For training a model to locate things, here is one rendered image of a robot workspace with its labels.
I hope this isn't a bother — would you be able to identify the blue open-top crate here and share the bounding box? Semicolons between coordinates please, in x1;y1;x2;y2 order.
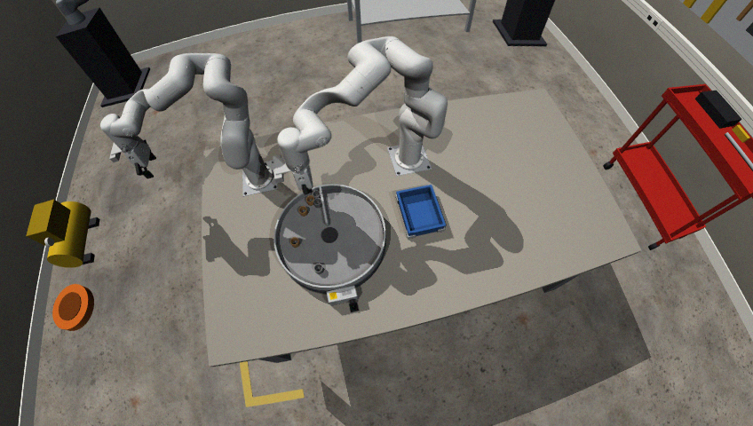
396;185;446;236

